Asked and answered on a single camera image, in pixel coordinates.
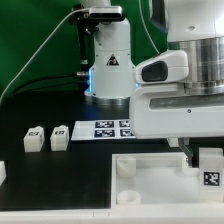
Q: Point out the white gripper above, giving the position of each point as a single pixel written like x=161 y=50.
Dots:
x=164 y=111

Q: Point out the black camera stand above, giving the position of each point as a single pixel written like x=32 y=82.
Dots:
x=86 y=27

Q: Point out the marker sheet with tags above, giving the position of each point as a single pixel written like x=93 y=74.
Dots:
x=101 y=130

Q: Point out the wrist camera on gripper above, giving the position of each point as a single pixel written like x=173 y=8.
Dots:
x=170 y=66

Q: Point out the white square tabletop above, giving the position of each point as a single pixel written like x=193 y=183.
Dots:
x=153 y=179

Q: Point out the white block left edge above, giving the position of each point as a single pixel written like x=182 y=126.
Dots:
x=3 y=174

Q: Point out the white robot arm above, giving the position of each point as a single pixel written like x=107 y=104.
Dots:
x=193 y=26

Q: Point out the grey camera on mount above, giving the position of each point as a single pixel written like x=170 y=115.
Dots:
x=106 y=13

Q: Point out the white front rail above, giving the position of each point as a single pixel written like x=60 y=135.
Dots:
x=203 y=214

